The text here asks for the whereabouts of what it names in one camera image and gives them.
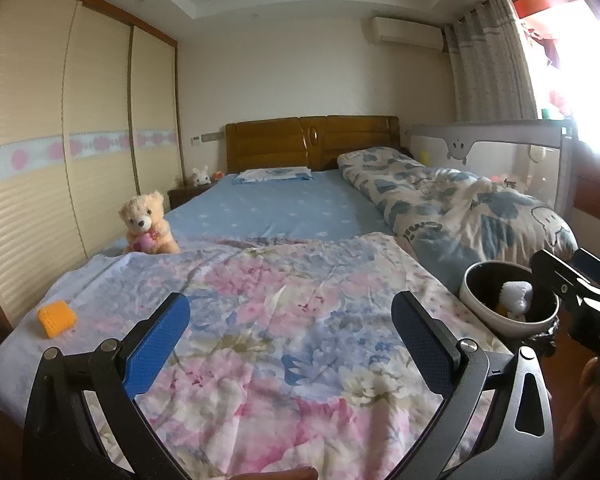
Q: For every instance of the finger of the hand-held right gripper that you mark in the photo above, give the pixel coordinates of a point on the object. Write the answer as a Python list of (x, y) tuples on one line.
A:
[(560, 280), (597, 266)]

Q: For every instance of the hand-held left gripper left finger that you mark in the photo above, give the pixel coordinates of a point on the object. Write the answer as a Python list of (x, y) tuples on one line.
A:
[(155, 350)]

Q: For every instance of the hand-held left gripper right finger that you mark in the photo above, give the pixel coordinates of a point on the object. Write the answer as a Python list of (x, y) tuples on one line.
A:
[(422, 347)]

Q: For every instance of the white cloth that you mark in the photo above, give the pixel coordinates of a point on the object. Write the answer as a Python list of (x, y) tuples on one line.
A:
[(517, 295)]

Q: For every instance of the white bin with black inside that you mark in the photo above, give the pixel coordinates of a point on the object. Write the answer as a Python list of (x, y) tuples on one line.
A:
[(480, 285)]

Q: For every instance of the person's right hand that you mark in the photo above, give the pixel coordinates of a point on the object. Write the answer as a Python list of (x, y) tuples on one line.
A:
[(595, 400)]

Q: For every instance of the person's left hand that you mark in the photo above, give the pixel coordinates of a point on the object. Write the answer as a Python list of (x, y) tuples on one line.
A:
[(280, 475)]

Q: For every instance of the brown wooden dresser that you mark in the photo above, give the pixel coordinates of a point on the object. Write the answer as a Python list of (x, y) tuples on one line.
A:
[(597, 185)]

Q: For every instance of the small orange knitted block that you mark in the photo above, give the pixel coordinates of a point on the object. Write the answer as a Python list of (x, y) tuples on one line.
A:
[(57, 319)]

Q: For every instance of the blue patterned white quilt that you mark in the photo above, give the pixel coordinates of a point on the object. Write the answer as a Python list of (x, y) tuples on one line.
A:
[(455, 210)]

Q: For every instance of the beige teddy bear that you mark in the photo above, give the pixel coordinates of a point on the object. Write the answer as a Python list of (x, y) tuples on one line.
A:
[(145, 220)]

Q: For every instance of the pink floral blanket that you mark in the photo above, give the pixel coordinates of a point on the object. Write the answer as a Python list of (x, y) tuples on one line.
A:
[(280, 310)]

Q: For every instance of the dark wooden nightstand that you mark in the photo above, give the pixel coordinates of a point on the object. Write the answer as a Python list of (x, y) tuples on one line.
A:
[(187, 195)]

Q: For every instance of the small green container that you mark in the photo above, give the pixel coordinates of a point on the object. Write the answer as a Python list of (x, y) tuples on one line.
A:
[(547, 113)]

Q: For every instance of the white bunny toy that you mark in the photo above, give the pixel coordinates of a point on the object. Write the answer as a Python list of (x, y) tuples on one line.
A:
[(200, 176)]

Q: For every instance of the blue dotted bed sheet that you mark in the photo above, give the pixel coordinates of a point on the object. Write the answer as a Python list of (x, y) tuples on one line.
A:
[(270, 210)]

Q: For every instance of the blue and white pillow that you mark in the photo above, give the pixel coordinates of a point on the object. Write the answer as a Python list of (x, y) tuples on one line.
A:
[(272, 175)]

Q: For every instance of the grey dotted curtain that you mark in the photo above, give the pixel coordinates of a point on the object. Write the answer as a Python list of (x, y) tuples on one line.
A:
[(490, 60)]

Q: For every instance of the red hanging cloth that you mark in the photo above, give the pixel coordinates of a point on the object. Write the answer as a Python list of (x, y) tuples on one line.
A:
[(545, 35)]

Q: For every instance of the wooden bed headboard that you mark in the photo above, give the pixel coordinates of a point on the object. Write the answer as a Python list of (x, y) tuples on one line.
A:
[(270, 142)]

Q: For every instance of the white air conditioner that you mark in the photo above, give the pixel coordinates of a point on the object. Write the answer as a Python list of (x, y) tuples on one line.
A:
[(407, 32)]

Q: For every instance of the cream sliding door wardrobe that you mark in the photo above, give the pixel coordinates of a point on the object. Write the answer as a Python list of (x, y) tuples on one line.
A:
[(30, 85)]

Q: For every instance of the grey mesh bed guard rail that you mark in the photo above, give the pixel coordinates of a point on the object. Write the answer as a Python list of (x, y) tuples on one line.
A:
[(505, 135)]

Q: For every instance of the grey wall panel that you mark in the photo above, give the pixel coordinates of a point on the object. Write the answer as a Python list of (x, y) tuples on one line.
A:
[(213, 136)]

